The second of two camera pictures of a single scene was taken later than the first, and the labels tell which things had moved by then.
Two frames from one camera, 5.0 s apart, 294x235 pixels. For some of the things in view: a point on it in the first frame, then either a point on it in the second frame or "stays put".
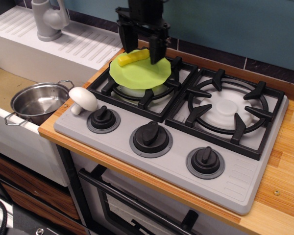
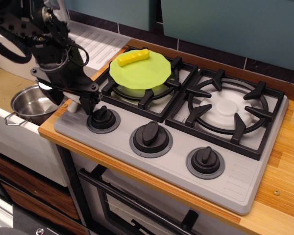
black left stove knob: [103, 121] stays put
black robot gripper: [146, 16] to [62, 64]
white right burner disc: [225, 104] stays put
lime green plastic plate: [140, 74] stays put
